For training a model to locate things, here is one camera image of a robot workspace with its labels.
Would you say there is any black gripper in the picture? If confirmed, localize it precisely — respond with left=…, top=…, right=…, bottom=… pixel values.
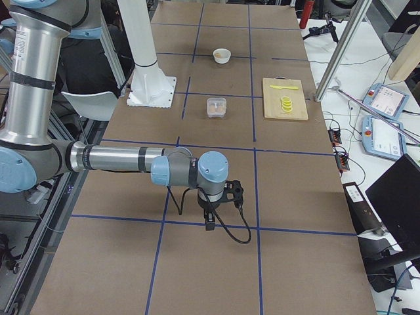
left=198, top=180, right=243, bottom=231

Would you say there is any clear plastic egg carton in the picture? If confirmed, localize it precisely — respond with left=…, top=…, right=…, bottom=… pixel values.
left=206, top=97, right=227, bottom=118

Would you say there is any white ceramic bowl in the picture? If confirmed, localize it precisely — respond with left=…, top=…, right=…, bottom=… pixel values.
left=213, top=48, right=231, bottom=64

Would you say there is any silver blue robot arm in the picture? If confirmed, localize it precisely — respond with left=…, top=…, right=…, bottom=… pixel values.
left=1, top=1, right=243, bottom=230

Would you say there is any black speaker box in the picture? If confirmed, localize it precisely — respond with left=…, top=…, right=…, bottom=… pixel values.
left=343, top=182, right=385, bottom=236

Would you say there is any lemon slice three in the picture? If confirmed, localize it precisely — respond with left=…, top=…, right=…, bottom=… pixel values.
left=282, top=103, right=293, bottom=112

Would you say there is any bamboo cutting board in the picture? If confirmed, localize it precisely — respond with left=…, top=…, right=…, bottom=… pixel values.
left=262, top=78, right=308, bottom=121

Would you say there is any lower orange circuit board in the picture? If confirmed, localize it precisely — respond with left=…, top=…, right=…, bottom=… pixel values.
left=335, top=152, right=350, bottom=173

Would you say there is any orange circuit board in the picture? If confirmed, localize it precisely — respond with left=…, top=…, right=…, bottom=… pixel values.
left=328, top=129, right=342, bottom=146
left=335, top=152, right=350, bottom=173

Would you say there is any yellow plastic knife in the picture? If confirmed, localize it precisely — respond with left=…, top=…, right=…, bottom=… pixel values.
left=269, top=85, right=299, bottom=91

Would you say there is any upper orange circuit board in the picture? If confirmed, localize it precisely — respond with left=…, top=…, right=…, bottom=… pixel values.
left=328, top=129, right=342, bottom=146

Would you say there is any white chair seat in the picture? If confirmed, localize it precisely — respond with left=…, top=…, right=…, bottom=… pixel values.
left=62, top=91, right=118, bottom=121

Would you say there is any reacher grabber stick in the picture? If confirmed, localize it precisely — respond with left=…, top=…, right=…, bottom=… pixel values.
left=327, top=85, right=419, bottom=146

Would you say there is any black laptop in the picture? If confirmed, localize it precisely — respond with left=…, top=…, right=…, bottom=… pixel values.
left=366, top=154, right=419, bottom=246

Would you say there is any near teach pendant tablet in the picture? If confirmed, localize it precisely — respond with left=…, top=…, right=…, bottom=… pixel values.
left=362, top=115, right=407, bottom=161

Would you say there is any teach pendant tablet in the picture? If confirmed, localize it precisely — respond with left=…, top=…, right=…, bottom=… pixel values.
left=362, top=83, right=409, bottom=121
left=362, top=115, right=407, bottom=161

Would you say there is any far teach pendant tablet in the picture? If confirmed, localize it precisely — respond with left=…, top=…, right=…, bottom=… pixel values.
left=362, top=83, right=409, bottom=121

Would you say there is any black tripod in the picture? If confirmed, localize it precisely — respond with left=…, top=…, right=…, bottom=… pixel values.
left=303, top=12, right=342, bottom=43

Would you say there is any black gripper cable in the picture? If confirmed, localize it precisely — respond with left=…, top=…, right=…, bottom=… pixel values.
left=166, top=185, right=253, bottom=245

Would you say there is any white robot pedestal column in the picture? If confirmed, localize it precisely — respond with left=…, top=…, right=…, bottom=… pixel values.
left=118, top=0, right=177, bottom=108

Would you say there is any aluminium frame post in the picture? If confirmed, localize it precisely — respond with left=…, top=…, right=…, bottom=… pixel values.
left=314, top=0, right=372, bottom=102

